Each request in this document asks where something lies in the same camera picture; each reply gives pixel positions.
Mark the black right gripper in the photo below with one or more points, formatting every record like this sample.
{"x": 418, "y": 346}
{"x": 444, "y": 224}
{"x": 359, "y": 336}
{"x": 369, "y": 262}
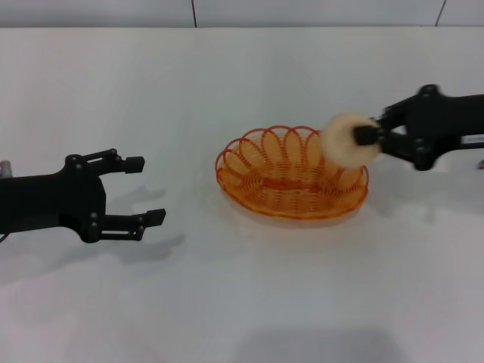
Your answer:
{"x": 442, "y": 125}

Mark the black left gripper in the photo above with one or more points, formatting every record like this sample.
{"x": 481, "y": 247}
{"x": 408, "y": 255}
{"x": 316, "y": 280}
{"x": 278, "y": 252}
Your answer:
{"x": 45, "y": 204}

